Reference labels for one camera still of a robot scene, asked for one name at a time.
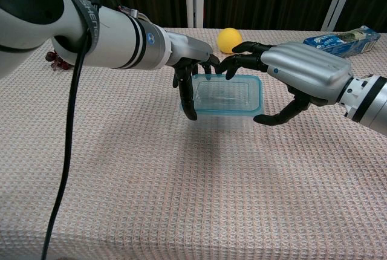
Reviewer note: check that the blue rimmed clear lid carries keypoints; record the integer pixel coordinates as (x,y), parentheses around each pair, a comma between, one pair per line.
(229,98)

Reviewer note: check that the yellow ball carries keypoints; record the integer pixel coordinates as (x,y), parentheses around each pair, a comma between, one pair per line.
(228,39)

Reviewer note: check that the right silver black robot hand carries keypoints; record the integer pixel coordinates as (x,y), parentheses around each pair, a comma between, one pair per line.
(305,66)

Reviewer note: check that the dark red grape bunch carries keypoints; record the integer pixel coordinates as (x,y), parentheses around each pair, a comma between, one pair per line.
(59,62)

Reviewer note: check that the blue cookie package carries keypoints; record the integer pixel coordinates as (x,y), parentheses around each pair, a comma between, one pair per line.
(338,43)

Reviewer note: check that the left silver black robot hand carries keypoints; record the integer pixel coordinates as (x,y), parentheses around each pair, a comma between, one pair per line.
(189,50)

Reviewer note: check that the pink waffle tablecloth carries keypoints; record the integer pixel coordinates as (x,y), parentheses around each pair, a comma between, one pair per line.
(181,187)

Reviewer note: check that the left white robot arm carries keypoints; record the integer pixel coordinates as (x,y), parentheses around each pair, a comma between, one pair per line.
(118,39)

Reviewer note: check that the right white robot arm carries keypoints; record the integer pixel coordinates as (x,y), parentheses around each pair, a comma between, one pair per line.
(370,102)

